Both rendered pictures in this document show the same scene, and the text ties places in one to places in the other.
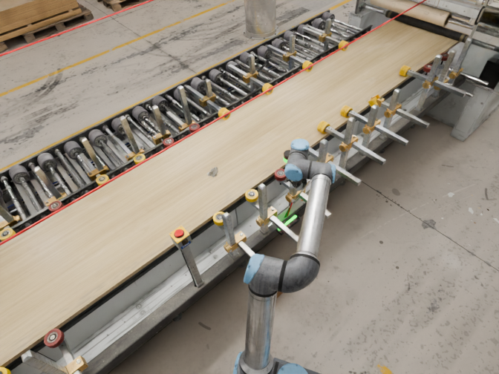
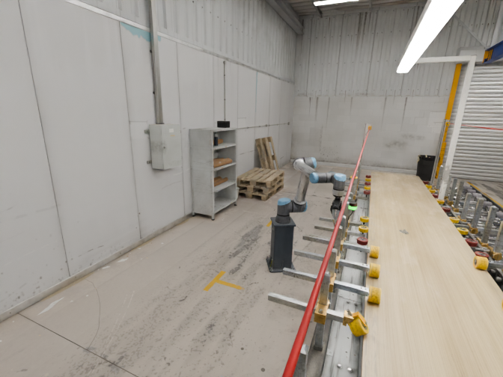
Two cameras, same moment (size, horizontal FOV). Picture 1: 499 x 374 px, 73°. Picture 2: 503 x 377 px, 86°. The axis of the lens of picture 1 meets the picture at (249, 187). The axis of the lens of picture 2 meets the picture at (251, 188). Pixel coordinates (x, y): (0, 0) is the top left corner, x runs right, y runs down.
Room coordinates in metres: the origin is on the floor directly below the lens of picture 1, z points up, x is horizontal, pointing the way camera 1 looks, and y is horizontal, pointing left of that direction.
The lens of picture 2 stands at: (2.70, -1.93, 1.84)
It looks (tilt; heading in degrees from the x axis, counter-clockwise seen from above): 16 degrees down; 150
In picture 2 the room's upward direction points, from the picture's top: 1 degrees clockwise
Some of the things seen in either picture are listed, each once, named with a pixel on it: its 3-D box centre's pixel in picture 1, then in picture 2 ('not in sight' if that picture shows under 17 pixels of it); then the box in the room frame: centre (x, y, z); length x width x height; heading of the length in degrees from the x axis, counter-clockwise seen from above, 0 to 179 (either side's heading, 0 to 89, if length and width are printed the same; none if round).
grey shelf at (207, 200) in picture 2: not in sight; (215, 170); (-1.86, -0.10, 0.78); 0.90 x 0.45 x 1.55; 127
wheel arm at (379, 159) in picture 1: (352, 143); (332, 259); (1.64, -0.71, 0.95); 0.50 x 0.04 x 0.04; 37
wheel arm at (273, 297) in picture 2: (404, 114); (304, 306); (1.88, -1.15, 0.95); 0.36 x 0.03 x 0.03; 37
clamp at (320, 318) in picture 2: (392, 110); (322, 309); (1.94, -1.09, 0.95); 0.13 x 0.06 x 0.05; 127
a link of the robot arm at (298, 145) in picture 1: (299, 151); (339, 182); (1.22, -0.27, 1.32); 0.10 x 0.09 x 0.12; 160
